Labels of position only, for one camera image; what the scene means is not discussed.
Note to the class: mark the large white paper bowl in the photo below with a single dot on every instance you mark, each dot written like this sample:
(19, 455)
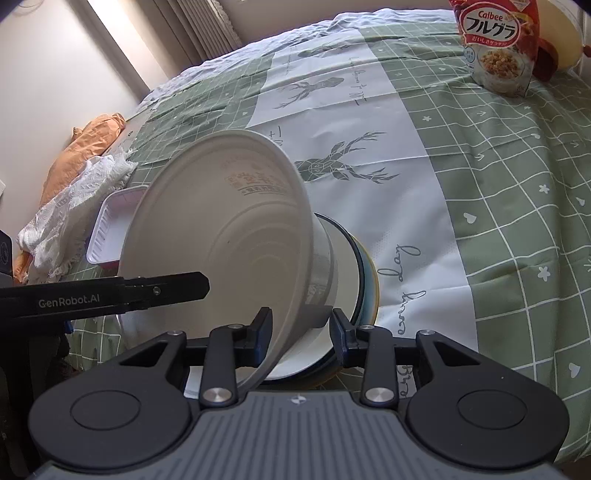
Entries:
(233, 207)

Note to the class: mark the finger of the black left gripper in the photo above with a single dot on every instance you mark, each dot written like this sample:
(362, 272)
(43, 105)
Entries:
(99, 297)

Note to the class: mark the Calbee granola cereal bag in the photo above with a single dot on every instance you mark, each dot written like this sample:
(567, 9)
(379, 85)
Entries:
(500, 40)

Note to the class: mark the white lace cloth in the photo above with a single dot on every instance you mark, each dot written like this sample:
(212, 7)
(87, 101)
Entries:
(54, 239)

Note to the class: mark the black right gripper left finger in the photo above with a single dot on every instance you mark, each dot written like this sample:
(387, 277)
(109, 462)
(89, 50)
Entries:
(228, 348)

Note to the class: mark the white red plastic tray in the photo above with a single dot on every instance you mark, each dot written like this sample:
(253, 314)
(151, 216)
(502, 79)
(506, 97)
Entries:
(112, 222)

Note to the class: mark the blue plate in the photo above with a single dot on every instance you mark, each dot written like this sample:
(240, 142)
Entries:
(356, 303)

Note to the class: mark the grey window curtain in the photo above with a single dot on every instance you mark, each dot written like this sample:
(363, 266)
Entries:
(201, 29)

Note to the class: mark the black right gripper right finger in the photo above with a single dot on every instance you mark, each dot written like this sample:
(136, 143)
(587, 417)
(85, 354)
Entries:
(372, 349)

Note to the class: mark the orange cushion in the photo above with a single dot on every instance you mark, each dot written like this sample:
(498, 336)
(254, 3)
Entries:
(91, 141)

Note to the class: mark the green white patterned tablecloth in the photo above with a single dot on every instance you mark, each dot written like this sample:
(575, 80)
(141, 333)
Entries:
(475, 207)

